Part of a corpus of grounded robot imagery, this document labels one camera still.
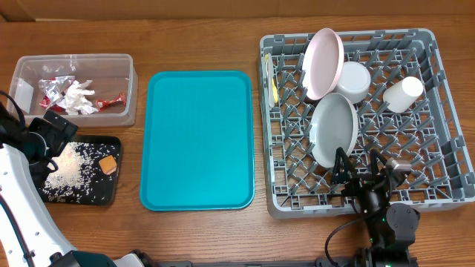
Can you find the grey dishwasher rack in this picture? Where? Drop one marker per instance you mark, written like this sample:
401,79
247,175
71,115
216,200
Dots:
428,134

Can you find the red sauce packet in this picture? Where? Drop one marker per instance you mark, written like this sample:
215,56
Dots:
102,104

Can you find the grey bowl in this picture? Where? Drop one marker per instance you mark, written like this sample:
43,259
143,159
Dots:
354,82

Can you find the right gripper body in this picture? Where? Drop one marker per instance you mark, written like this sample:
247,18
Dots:
368,201

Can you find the silver foil wrapper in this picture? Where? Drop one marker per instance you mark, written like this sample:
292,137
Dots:
54,90

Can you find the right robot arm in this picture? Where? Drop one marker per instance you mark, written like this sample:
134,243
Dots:
391,227

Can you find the white napkin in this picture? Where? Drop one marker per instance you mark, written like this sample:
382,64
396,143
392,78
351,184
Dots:
75,101

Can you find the yellow plastic spoon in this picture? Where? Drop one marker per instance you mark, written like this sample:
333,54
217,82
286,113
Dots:
275,90

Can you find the orange food cube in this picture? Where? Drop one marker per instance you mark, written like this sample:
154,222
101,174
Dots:
108,165

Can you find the pink plate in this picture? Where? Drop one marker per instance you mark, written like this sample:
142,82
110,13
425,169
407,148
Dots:
322,64

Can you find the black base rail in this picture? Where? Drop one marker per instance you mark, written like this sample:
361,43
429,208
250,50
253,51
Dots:
319,262

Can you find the white paper cup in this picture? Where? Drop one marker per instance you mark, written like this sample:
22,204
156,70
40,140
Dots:
403,94

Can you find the teal serving tray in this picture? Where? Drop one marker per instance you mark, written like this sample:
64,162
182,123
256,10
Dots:
198,146

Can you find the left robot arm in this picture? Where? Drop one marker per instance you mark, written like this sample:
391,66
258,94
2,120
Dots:
29,235

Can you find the grey plate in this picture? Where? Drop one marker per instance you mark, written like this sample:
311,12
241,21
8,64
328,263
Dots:
334,124

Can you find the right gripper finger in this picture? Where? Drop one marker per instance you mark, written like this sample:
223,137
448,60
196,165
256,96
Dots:
343,170
375,157

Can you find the clear plastic bin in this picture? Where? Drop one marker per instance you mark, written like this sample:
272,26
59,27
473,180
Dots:
111,74

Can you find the white rice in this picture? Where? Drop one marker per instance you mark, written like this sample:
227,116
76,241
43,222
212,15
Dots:
70,170

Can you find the black waste tray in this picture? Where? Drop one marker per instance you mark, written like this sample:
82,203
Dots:
96,189

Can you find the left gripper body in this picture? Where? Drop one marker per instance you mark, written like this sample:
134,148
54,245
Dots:
56,139

